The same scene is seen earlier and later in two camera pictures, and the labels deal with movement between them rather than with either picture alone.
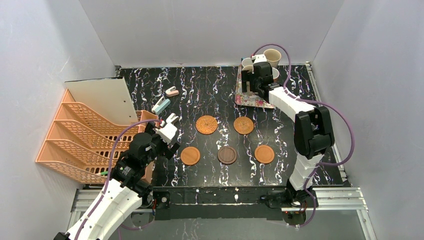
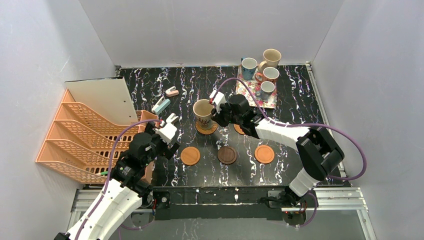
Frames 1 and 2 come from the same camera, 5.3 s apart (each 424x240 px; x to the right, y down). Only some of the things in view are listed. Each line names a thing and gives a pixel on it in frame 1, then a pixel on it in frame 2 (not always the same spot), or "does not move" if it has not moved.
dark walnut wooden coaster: x=227 y=155 does not move
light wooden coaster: x=264 y=154 does not move
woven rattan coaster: x=206 y=125 does not move
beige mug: x=249 y=68 → x=202 y=109
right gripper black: x=249 y=78 → x=219 y=117
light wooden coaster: x=190 y=155 does not move
